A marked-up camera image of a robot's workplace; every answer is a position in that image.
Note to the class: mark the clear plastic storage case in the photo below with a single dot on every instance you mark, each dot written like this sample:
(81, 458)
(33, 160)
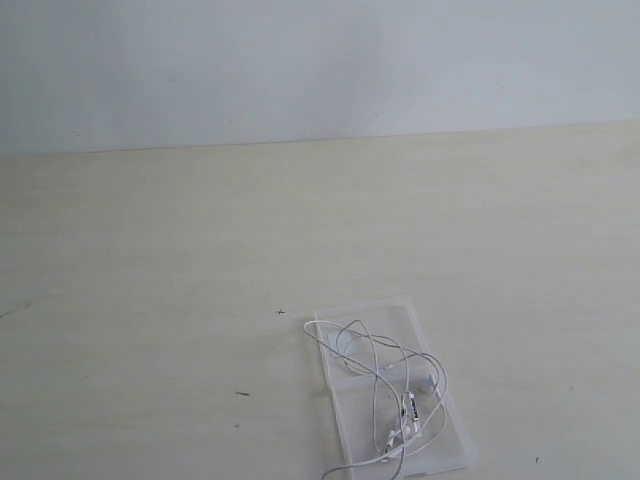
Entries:
(390, 393)

